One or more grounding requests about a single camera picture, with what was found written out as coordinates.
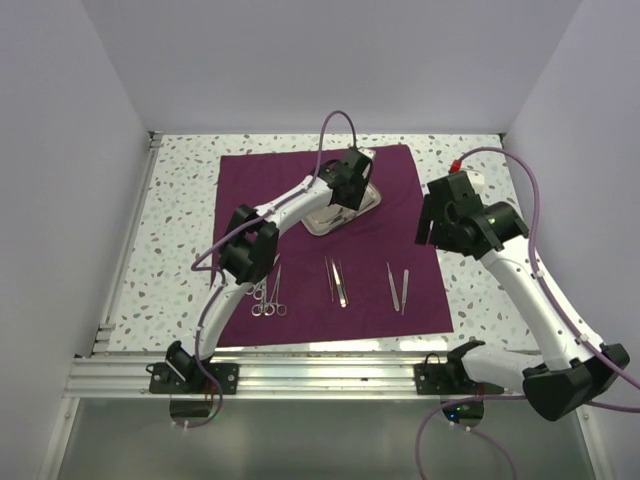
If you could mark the steel scalpel handle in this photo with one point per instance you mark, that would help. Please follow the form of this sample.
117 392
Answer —
404 293
393 289

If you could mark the steel angled ring scissors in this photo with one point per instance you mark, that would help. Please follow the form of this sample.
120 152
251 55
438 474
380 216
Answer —
257 290

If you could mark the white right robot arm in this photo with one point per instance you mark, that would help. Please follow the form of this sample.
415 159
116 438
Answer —
574 364

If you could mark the steel instrument tray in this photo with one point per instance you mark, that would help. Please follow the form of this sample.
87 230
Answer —
324 221

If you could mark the steel wide tweezers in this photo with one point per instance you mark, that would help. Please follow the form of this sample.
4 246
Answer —
339 283

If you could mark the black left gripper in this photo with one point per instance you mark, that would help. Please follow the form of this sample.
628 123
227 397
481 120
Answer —
355 200

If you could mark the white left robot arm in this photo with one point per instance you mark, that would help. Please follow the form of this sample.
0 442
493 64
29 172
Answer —
247 251

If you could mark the steel ring-handled scissors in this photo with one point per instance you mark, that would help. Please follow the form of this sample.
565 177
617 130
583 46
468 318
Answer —
262 307

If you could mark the aluminium front rail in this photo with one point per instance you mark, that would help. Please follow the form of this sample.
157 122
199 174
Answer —
261 376

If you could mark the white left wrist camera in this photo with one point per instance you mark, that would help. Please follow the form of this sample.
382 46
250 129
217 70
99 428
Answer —
369 153

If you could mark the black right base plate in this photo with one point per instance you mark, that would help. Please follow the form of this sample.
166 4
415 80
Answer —
436 375

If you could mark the steel forceps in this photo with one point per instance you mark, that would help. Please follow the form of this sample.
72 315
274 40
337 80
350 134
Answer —
330 279

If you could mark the purple surgical cloth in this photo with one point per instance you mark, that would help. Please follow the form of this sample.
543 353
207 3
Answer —
362 248

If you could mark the steel ring-handled hemostat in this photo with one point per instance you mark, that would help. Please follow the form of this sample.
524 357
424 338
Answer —
275 306

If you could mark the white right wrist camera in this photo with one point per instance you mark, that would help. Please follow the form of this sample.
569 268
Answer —
477 181

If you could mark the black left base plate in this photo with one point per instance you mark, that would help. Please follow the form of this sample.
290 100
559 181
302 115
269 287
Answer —
164 380

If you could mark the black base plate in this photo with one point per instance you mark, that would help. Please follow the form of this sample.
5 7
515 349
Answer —
164 380
436 375

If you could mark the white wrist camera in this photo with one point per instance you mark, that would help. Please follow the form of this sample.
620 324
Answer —
477 181
369 153

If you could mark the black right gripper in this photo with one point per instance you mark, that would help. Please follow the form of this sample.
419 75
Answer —
430 214

